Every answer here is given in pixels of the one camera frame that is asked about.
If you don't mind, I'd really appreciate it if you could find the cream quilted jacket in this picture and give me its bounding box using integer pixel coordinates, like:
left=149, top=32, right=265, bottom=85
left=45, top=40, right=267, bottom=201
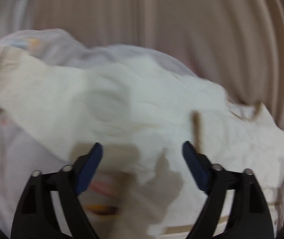
left=0, top=48, right=284, bottom=238

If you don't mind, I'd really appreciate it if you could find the light grey printed bed blanket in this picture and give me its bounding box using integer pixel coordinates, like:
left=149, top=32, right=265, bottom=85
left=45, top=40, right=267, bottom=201
left=0, top=28, right=284, bottom=239

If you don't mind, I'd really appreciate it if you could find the beige curtain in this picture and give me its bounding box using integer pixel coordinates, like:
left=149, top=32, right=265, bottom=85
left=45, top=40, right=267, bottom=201
left=0, top=0, right=284, bottom=129

